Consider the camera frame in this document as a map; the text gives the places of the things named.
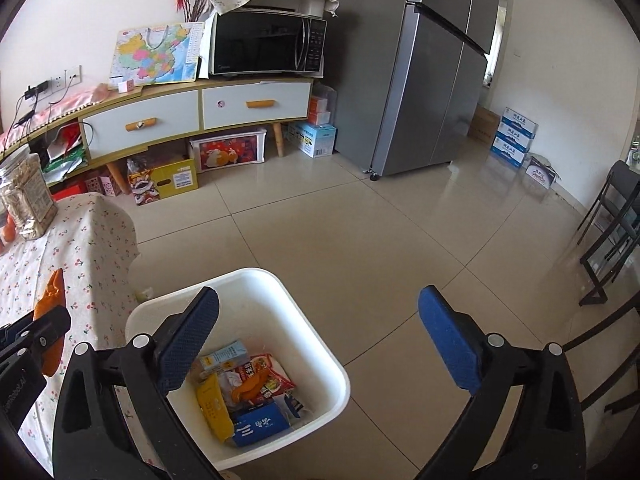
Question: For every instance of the green white bag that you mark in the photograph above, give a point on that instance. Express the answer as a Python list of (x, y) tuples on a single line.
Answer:
[(65, 166)]

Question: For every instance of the pink cloth runner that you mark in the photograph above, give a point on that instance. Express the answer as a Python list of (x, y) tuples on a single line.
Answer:
[(60, 107)]

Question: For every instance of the white wall outlet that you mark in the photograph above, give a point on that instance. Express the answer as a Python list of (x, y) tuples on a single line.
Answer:
[(73, 75), (57, 82)]

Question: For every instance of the white plastic bin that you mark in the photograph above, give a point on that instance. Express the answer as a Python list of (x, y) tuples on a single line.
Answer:
[(310, 340)]

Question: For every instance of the black microwave oven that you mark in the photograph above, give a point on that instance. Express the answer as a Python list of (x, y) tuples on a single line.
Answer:
[(267, 42)]

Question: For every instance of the grey refrigerator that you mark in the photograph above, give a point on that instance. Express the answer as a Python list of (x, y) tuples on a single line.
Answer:
[(425, 85)]

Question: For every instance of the clear plastic wrapper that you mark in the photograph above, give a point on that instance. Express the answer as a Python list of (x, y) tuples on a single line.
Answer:
[(229, 382)]

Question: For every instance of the small teal white box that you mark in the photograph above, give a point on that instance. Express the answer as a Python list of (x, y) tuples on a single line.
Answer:
[(225, 356)]

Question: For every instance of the red instant noodle cup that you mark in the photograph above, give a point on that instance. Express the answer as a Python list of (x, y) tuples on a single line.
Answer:
[(272, 375)]

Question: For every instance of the yellow lion print box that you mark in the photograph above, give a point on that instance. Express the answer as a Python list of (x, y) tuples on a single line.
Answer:
[(172, 177)]

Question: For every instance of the small purple white box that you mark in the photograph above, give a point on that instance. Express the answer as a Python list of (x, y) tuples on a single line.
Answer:
[(542, 172)]

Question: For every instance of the blue mountain print carton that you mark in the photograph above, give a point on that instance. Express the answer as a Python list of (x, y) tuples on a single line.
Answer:
[(507, 156), (520, 122), (512, 142)]

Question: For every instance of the red patterned box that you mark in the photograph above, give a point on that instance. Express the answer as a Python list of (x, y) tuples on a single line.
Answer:
[(102, 182)]

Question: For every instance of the dark blue white packet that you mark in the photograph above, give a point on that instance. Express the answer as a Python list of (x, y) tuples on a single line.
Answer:
[(295, 406)]

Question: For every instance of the blue white carton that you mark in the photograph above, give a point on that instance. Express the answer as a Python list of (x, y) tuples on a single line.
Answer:
[(260, 425)]

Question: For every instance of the small pink white box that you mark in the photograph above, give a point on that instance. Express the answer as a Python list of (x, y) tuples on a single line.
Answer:
[(123, 86)]

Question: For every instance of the white cabinet drawer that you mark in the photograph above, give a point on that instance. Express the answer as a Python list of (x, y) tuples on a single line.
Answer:
[(257, 92), (140, 132)]

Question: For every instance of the yellow snack packet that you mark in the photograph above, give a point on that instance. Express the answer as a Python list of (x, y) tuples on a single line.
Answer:
[(215, 405)]

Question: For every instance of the colourful map board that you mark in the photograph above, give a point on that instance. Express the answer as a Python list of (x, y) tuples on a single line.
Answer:
[(150, 55)]

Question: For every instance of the blue white cardboard box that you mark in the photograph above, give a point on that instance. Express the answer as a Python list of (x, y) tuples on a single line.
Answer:
[(315, 139)]

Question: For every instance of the wooden tv cabinet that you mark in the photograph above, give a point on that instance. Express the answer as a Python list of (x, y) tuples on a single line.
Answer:
[(200, 107)]

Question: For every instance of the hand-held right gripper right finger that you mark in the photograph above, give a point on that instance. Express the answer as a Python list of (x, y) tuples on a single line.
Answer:
[(450, 340)]

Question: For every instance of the brown cardboard box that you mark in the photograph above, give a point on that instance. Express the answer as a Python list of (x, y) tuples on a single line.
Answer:
[(482, 127)]

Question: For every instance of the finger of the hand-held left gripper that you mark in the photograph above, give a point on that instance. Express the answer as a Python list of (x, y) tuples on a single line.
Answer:
[(47, 327)]

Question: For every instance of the orange white box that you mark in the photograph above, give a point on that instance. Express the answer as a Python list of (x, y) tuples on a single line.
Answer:
[(318, 110)]

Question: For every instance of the cherry print tablecloth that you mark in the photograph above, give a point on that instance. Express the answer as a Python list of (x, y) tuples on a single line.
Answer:
[(90, 260)]

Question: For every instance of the small orange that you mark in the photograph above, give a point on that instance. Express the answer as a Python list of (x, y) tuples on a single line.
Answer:
[(6, 230)]

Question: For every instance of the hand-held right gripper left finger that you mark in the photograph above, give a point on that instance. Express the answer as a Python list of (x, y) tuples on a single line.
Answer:
[(187, 340)]

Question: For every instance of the black metal chair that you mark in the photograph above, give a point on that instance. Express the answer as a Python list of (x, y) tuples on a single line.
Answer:
[(620, 195)]

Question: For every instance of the orange snack packet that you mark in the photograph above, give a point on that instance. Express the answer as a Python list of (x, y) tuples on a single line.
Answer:
[(52, 290)]

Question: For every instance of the plastic jar of seeds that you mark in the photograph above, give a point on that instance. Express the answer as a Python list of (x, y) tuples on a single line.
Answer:
[(27, 200)]

